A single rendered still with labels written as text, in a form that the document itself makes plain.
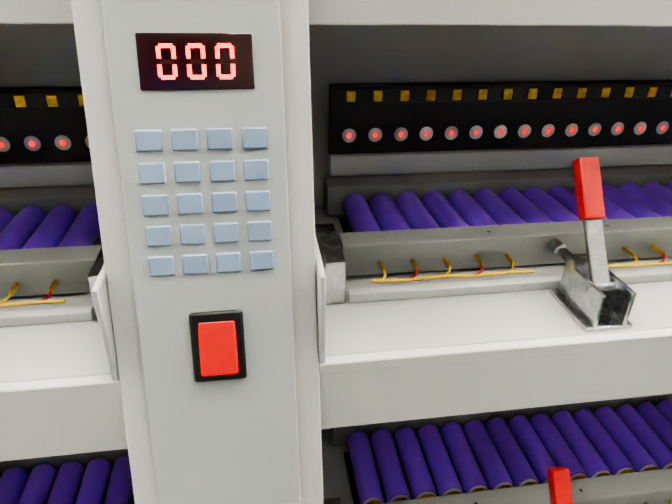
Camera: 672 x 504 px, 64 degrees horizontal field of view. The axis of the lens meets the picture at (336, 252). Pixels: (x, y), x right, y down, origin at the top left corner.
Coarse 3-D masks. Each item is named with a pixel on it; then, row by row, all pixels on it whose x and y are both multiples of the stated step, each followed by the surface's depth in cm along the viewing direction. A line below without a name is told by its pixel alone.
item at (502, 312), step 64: (384, 128) 41; (448, 128) 42; (512, 128) 43; (576, 128) 44; (640, 128) 44; (384, 192) 41; (448, 192) 42; (512, 192) 41; (576, 192) 30; (640, 192) 42; (320, 256) 26; (384, 256) 33; (448, 256) 33; (512, 256) 34; (576, 256) 31; (640, 256) 36; (320, 320) 25; (384, 320) 29; (448, 320) 30; (512, 320) 30; (576, 320) 30; (640, 320) 30; (320, 384) 27; (384, 384) 27; (448, 384) 28; (512, 384) 29; (576, 384) 30; (640, 384) 30
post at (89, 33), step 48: (96, 0) 21; (288, 0) 22; (96, 48) 22; (288, 48) 23; (96, 96) 22; (288, 96) 23; (96, 144) 22; (288, 144) 24; (96, 192) 23; (288, 192) 24; (144, 432) 26; (144, 480) 26
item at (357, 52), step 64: (0, 64) 39; (64, 64) 39; (320, 64) 42; (384, 64) 43; (448, 64) 44; (512, 64) 44; (576, 64) 45; (640, 64) 46; (320, 128) 43; (320, 192) 44
